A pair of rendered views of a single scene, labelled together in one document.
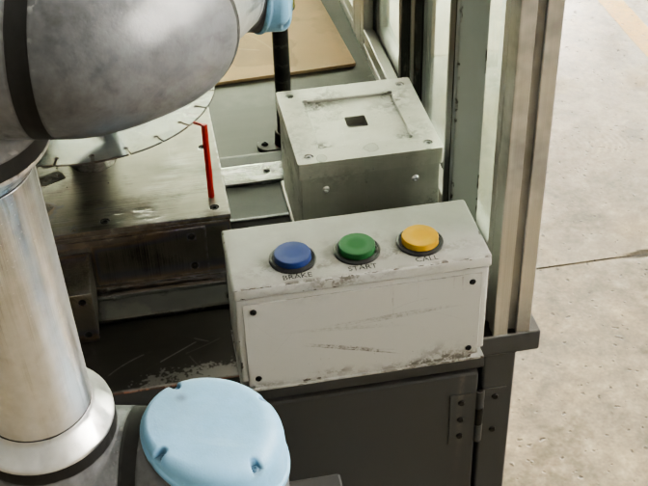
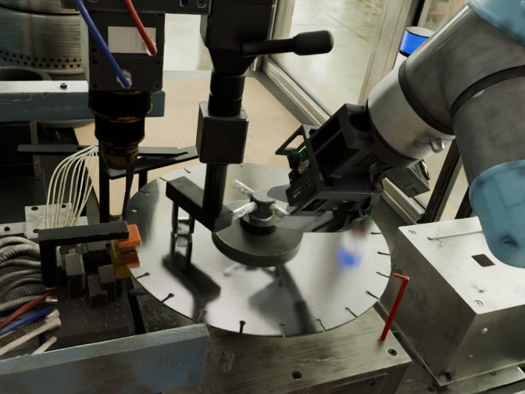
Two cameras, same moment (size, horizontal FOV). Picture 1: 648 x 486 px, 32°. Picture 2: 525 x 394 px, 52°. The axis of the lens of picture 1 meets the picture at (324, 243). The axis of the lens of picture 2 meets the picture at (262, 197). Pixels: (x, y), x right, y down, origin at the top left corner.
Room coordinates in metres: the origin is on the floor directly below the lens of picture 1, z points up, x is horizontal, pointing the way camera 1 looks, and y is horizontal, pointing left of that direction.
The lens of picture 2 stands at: (0.75, 0.46, 1.35)
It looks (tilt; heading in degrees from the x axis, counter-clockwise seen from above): 33 degrees down; 342
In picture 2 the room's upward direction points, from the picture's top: 10 degrees clockwise
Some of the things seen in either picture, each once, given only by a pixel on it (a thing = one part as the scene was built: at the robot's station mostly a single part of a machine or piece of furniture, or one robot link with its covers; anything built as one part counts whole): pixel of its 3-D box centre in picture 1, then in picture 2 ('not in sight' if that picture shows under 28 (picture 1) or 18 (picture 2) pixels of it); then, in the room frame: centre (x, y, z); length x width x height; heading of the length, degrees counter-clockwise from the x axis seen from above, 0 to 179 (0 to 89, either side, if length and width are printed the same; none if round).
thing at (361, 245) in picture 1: (357, 250); not in sight; (0.98, -0.04, 0.90); 0.04 x 0.04 x 0.02
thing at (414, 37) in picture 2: not in sight; (418, 41); (1.43, 0.05, 1.14); 0.05 x 0.04 x 0.03; 9
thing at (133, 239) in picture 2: not in sight; (91, 254); (1.22, 0.49, 0.95); 0.10 x 0.03 x 0.07; 99
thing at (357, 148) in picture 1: (356, 169); (465, 297); (1.25, -0.05, 0.82); 0.18 x 0.18 x 0.15; 9
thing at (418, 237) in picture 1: (419, 242); not in sight; (0.99, -0.10, 0.90); 0.04 x 0.04 x 0.02
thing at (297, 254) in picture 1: (292, 258); not in sight; (0.97, 0.03, 0.90); 0.04 x 0.04 x 0.02
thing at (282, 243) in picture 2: not in sight; (258, 223); (1.25, 0.29, 0.96); 0.11 x 0.11 x 0.03
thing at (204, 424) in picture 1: (211, 472); not in sight; (0.66, 0.10, 0.91); 0.13 x 0.12 x 0.14; 86
